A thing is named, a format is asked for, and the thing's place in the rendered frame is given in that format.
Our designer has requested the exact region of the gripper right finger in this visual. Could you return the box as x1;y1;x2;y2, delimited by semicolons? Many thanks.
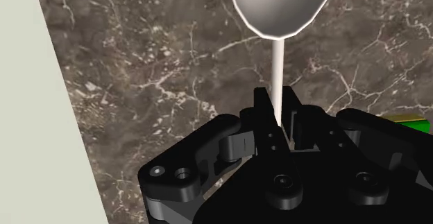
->
281;85;433;206

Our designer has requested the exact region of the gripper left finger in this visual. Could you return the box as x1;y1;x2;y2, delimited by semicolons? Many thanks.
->
137;87;304;224

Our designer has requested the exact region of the silver spoon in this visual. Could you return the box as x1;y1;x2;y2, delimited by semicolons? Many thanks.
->
225;0;338;128

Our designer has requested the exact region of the green and yellow box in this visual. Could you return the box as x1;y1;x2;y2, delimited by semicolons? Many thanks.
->
383;114;432;135

